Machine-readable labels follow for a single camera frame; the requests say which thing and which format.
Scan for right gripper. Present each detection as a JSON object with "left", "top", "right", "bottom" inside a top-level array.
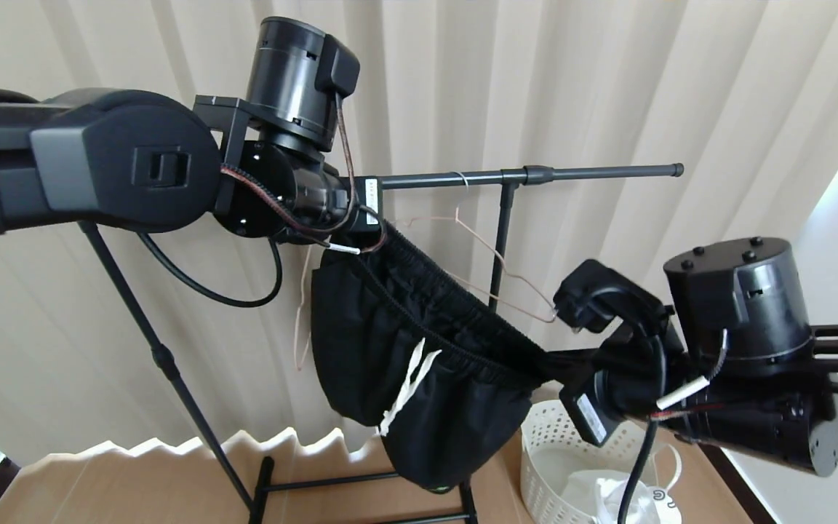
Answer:
[{"left": 559, "top": 349, "right": 838, "bottom": 477}]

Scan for black shorts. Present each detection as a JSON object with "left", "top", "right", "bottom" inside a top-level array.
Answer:
[{"left": 310, "top": 222, "right": 609, "bottom": 494}]

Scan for white laundry basket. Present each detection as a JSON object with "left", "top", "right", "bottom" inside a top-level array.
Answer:
[{"left": 519, "top": 399, "right": 682, "bottom": 524}]

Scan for black clothes rack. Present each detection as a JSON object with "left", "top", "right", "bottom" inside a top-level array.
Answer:
[{"left": 77, "top": 164, "right": 684, "bottom": 524}]

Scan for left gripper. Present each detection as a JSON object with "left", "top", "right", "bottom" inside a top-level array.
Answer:
[{"left": 215, "top": 142, "right": 383, "bottom": 245}]

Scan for white garment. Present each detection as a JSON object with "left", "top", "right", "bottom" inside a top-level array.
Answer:
[{"left": 561, "top": 469, "right": 682, "bottom": 524}]

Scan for white curtain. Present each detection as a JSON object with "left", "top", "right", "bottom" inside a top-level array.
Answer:
[{"left": 0, "top": 0, "right": 838, "bottom": 467}]

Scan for pink clothes hanger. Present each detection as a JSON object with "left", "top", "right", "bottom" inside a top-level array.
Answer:
[
  {"left": 294, "top": 247, "right": 318, "bottom": 372},
  {"left": 390, "top": 172, "right": 558, "bottom": 325}
]

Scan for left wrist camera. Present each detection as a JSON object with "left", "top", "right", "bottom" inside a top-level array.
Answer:
[{"left": 315, "top": 33, "right": 360, "bottom": 95}]

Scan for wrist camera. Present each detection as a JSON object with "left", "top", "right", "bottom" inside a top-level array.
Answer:
[
  {"left": 554, "top": 260, "right": 671, "bottom": 343},
  {"left": 315, "top": 33, "right": 360, "bottom": 95}
]

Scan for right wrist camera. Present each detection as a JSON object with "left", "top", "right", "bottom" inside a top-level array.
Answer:
[{"left": 554, "top": 260, "right": 671, "bottom": 343}]

